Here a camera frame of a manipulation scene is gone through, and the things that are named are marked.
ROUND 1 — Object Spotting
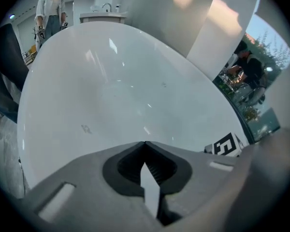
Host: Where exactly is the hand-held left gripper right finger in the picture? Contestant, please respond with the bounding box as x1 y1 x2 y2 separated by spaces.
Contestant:
145 141 242 227

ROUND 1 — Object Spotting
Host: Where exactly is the white oval bathtub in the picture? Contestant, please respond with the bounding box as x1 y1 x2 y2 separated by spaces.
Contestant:
16 22 251 190

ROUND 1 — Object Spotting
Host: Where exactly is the black framed window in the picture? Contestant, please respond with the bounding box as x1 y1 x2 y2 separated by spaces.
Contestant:
212 13 290 142

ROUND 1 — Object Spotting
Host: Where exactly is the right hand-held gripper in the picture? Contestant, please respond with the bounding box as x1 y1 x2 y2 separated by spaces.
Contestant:
204 132 245 158

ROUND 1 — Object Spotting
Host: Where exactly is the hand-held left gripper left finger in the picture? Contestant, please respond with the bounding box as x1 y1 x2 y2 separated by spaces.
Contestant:
26 141 165 232

